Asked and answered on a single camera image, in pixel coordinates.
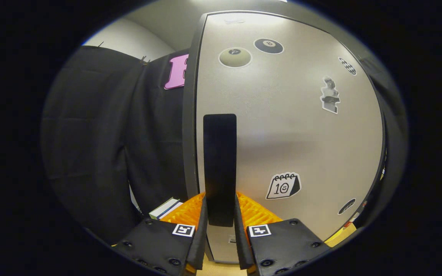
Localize grey shoe cabinet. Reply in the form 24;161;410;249
183;10;409;265

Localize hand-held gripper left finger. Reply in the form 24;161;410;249
112;192;209;276

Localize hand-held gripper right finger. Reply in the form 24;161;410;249
233;191;331;276

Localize green and white book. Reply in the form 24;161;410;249
149;197;180;218

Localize blue book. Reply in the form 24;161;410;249
156;201;183;220

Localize black backdrop cloth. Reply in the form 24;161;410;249
40;45;191;246

